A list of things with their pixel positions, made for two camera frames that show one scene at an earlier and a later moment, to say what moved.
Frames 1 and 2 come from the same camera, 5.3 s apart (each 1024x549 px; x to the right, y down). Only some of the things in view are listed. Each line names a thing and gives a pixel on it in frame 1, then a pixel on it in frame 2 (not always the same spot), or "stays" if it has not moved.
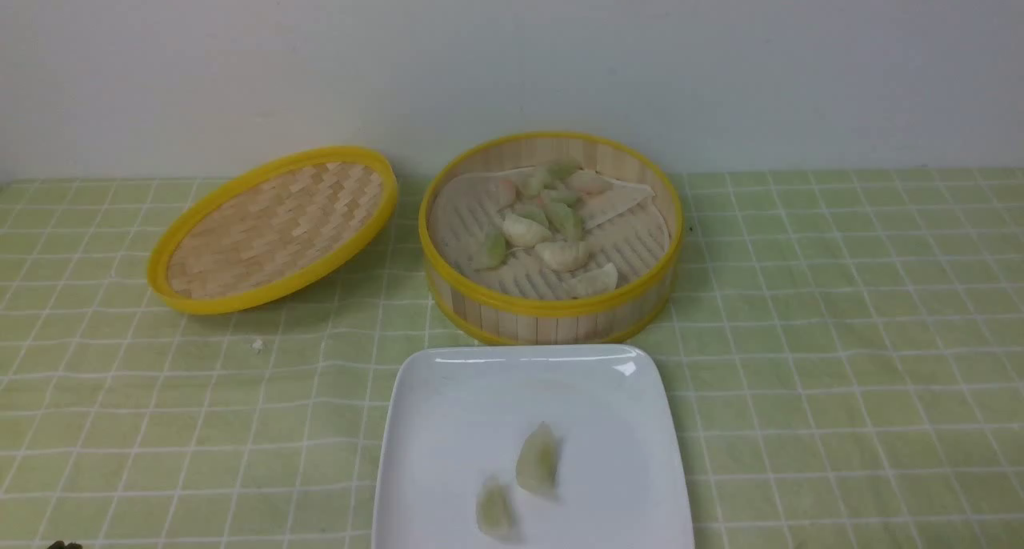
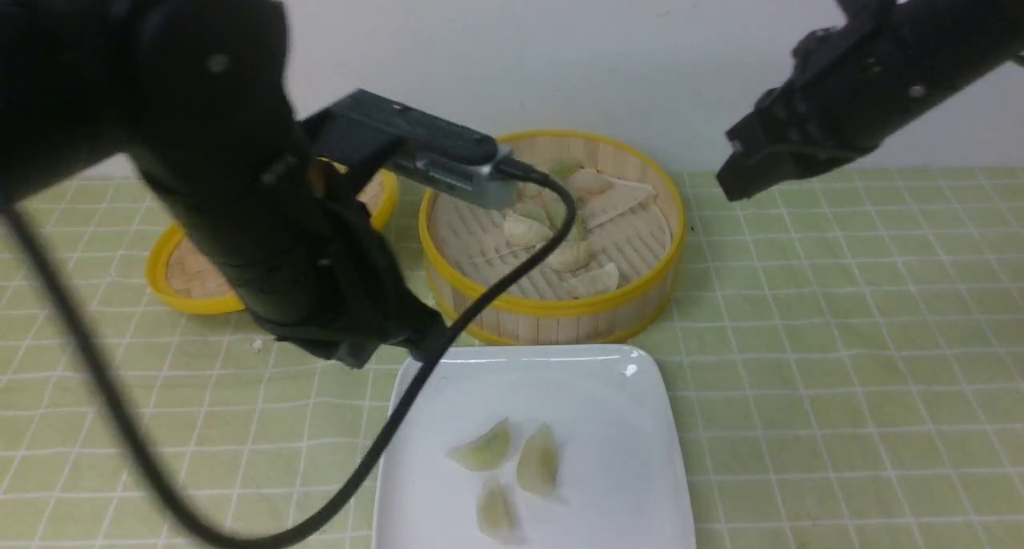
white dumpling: (523, 233) stays
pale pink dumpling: (564, 255) stays
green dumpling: (496, 248) → (486, 452)
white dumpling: (601, 280) stays
